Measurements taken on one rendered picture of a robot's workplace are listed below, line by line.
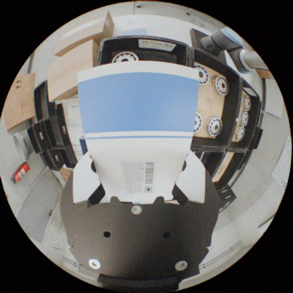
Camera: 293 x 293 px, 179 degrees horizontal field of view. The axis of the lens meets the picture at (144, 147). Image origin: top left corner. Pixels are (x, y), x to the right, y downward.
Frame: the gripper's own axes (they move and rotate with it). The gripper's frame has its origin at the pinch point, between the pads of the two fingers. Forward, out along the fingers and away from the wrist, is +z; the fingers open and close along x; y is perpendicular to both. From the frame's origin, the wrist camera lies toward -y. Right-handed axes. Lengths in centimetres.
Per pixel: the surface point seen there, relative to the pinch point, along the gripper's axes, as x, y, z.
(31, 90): -228, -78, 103
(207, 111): 32.2, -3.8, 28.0
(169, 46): 10.1, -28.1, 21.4
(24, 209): -255, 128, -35
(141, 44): 0.2, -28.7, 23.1
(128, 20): -7, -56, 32
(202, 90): 28.3, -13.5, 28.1
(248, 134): 73, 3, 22
